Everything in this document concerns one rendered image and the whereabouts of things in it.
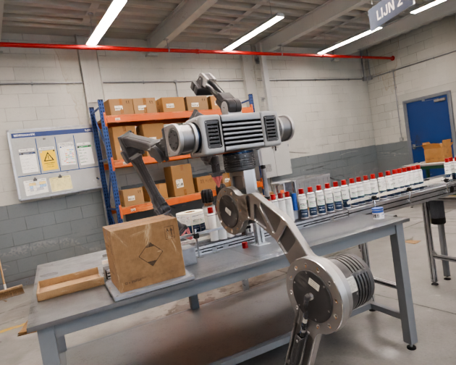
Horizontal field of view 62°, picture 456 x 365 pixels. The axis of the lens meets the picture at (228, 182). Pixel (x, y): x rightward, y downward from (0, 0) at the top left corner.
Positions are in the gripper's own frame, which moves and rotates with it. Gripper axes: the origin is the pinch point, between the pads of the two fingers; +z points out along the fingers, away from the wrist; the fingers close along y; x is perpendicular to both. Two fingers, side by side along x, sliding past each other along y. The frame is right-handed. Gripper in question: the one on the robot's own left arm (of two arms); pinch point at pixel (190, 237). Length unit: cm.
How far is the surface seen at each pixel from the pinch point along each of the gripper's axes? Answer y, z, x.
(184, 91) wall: 461, -25, -262
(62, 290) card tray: -12, -39, 60
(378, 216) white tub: -33, 79, -84
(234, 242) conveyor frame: -5.6, 21.3, -14.4
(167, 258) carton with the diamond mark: -42.0, -17.8, 19.5
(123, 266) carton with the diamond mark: -42, -31, 34
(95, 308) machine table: -45, -30, 53
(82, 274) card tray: 13, -31, 52
